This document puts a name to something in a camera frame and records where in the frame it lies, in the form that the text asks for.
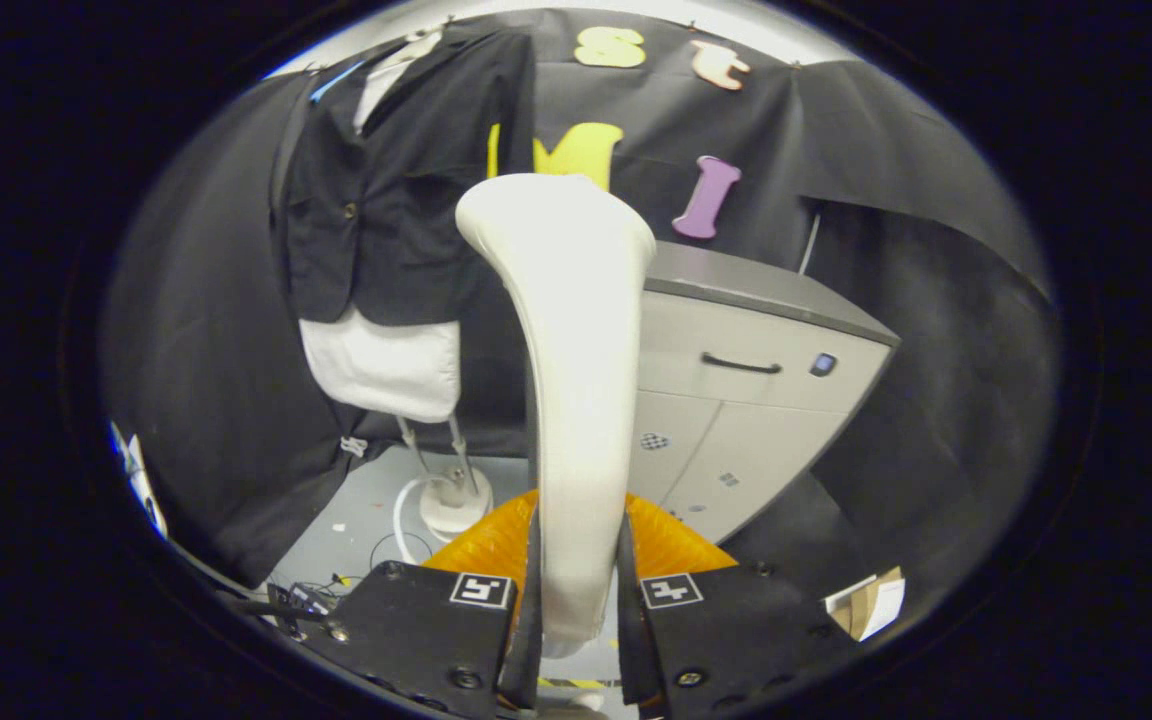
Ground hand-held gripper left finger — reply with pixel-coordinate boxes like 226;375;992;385
321;488;544;720

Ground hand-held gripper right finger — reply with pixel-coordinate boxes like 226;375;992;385
616;490;862;720

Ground white garment steamer base stand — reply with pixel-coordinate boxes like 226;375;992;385
396;415;494;542

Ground white shirt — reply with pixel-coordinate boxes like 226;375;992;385
298;30;464;423

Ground white garment steamer head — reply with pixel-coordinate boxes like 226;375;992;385
455;173;657;646

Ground black blazer jacket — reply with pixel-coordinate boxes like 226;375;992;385
271;28;537;328

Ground cardboard box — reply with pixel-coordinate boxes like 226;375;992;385
824;566;907;643

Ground grey cabinet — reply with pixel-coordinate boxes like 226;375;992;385
626;240;902;546

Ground blue white printed sheets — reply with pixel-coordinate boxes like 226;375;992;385
108;420;169;542

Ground black backdrop cloth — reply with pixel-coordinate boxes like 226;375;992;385
101;8;1057;601

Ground black floor cables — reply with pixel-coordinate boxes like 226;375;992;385
264;530;437;641

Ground thin white hanging cord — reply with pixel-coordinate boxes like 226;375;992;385
797;208;823;277

